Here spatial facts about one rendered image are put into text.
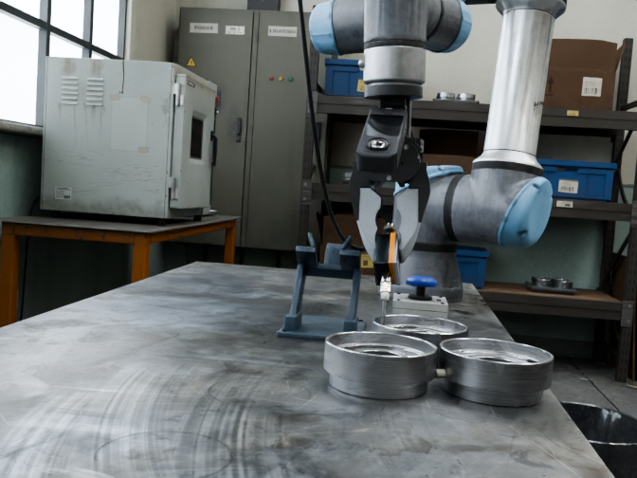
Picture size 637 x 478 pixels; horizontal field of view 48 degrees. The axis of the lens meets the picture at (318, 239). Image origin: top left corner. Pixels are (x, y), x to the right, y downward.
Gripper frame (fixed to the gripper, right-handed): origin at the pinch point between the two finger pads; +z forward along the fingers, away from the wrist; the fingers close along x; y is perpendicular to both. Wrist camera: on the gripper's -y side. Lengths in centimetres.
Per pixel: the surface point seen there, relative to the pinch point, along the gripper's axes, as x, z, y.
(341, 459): -1.7, 9.5, -40.5
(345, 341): 2.0, 7.0, -17.9
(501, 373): -12.8, 7.5, -23.5
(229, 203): 140, 14, 350
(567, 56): -59, -73, 343
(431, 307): -5.3, 7.3, 4.1
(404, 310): -1.8, 7.8, 3.8
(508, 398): -13.5, 9.9, -22.8
